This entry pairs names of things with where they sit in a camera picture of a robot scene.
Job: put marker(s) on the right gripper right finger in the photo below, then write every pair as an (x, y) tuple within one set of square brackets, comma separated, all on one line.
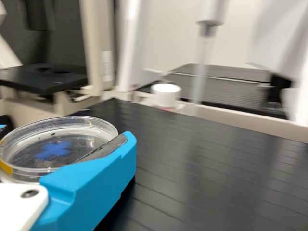
[(91, 183)]

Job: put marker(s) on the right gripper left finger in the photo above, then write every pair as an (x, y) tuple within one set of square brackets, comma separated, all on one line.
[(2, 128)]

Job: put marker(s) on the petri dish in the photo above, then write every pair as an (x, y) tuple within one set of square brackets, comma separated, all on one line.
[(57, 134)]

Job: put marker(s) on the cream microscope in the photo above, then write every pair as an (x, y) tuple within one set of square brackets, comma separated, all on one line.
[(43, 79)]

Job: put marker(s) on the long black platform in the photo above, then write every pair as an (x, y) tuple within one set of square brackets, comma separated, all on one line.
[(204, 173)]

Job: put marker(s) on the white-capped bottle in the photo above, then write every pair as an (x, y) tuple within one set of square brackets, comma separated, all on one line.
[(166, 95)]

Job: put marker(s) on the white pipette stand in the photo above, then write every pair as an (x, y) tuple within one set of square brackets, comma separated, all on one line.
[(126, 48)]

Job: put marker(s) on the pipette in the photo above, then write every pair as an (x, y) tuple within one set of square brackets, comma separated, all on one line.
[(209, 26)]

